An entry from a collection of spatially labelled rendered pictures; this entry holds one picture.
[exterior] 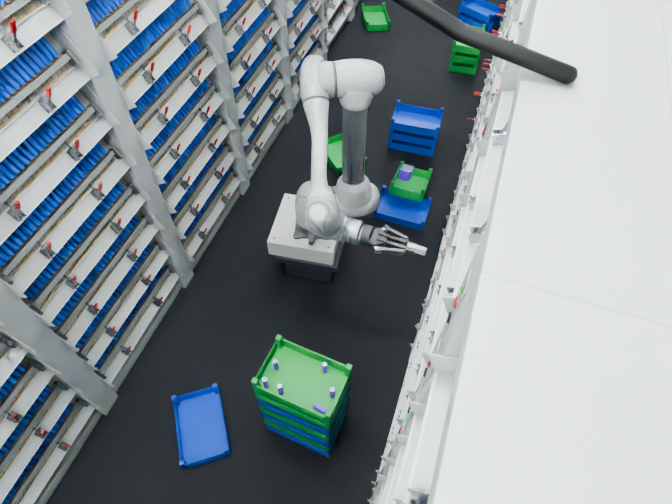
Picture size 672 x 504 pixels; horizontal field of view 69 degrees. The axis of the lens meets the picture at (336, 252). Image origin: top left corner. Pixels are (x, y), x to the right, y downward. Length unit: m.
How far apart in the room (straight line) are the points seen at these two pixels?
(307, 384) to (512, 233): 1.36
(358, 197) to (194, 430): 1.26
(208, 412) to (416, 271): 1.26
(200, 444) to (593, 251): 1.97
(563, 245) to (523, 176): 0.10
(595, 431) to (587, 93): 0.48
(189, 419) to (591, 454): 2.03
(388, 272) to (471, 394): 2.21
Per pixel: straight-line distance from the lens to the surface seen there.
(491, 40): 0.76
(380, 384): 2.35
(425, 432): 0.70
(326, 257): 2.36
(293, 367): 1.85
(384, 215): 2.82
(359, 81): 1.91
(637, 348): 0.54
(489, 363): 0.47
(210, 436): 2.32
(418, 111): 3.31
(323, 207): 1.54
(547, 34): 0.90
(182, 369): 2.46
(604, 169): 0.68
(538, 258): 0.55
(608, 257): 0.58
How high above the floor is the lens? 2.19
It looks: 54 degrees down
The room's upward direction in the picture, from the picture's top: 2 degrees clockwise
